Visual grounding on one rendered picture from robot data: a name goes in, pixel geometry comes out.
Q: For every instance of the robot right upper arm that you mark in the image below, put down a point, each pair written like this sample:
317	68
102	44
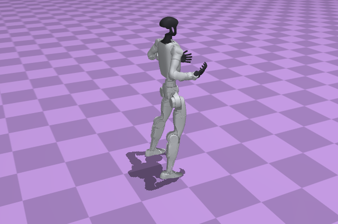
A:
176	53

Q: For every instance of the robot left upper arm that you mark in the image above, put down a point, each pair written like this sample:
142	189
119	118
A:
152	52

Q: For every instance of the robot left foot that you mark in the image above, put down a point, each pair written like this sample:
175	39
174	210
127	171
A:
155	152

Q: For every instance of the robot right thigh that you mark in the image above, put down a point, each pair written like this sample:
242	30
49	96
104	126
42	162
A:
179	114

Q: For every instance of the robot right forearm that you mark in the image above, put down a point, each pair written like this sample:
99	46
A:
184	76

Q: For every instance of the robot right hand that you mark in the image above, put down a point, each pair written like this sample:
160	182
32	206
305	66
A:
198	73

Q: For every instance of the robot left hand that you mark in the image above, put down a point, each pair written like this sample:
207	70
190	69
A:
184	57

